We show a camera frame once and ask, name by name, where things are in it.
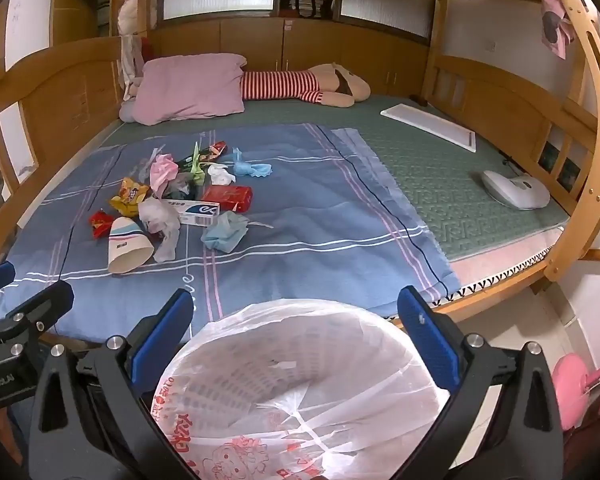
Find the clear plastic wrapper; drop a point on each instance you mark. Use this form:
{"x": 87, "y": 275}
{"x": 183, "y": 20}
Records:
{"x": 150, "y": 157}

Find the clear packet with blue top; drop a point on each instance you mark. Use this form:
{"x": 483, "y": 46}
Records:
{"x": 250, "y": 168}

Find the white tissue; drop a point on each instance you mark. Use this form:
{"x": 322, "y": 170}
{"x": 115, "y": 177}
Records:
{"x": 222, "y": 175}

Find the green bed mat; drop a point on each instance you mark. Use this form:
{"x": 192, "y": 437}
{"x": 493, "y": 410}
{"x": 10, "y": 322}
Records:
{"x": 430, "y": 170}

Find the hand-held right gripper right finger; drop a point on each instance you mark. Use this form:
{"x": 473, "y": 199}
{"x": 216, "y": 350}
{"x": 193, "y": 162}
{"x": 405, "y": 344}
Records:
{"x": 421, "y": 325}

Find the blue striped blanket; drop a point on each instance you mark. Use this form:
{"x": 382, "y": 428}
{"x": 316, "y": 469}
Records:
{"x": 305, "y": 220}

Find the wooden bed frame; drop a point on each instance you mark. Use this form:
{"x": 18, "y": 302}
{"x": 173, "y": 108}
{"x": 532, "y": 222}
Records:
{"x": 530, "y": 95}

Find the white handheld vacuum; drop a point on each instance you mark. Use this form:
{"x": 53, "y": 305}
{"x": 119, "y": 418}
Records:
{"x": 515, "y": 187}

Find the pink plastic item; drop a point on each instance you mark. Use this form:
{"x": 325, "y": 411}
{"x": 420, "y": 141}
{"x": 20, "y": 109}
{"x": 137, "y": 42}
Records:
{"x": 570, "y": 385}

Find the blue face mask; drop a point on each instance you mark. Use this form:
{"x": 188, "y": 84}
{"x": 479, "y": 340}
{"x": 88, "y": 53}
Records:
{"x": 225, "y": 232}

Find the pink plastic bag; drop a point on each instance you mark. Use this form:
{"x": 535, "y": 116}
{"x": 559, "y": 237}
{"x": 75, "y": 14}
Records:
{"x": 162, "y": 170}

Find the small red snack wrapper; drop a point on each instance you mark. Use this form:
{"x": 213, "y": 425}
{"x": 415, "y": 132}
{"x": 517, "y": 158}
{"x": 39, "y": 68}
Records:
{"x": 99, "y": 220}

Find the pink hanging cloth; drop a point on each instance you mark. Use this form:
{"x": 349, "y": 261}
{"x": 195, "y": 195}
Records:
{"x": 552, "y": 25}

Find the red box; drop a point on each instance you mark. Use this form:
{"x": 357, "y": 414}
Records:
{"x": 227, "y": 196}

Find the green wrapper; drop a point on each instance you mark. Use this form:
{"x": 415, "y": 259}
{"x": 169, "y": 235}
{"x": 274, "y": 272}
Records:
{"x": 196, "y": 162}

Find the pink pillow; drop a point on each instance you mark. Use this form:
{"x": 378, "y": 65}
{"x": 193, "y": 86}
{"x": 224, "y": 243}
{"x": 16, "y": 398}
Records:
{"x": 190, "y": 85}

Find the dark red wrapper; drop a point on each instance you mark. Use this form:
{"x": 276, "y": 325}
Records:
{"x": 216, "y": 150}

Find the grey translucent plastic bag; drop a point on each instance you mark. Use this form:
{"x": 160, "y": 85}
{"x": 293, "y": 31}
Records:
{"x": 160, "y": 220}

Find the pink mattress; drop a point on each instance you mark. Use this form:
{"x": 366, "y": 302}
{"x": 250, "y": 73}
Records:
{"x": 500, "y": 260}

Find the yellow snack packet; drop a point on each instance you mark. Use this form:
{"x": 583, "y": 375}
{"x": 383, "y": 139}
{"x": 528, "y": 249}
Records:
{"x": 130, "y": 194}

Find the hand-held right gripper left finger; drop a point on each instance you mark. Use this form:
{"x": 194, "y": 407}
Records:
{"x": 167, "y": 325}

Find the striped plush doll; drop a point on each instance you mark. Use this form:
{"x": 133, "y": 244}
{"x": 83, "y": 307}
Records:
{"x": 280, "y": 85}

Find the blue and white box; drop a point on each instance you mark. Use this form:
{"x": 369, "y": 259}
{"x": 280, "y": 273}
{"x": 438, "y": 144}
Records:
{"x": 200, "y": 211}

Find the white paper cup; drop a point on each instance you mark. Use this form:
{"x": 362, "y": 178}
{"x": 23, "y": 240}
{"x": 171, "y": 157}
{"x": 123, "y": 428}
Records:
{"x": 127, "y": 247}

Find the wooden cabinet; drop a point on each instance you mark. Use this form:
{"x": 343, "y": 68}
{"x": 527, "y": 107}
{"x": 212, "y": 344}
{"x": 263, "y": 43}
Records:
{"x": 260, "y": 35}

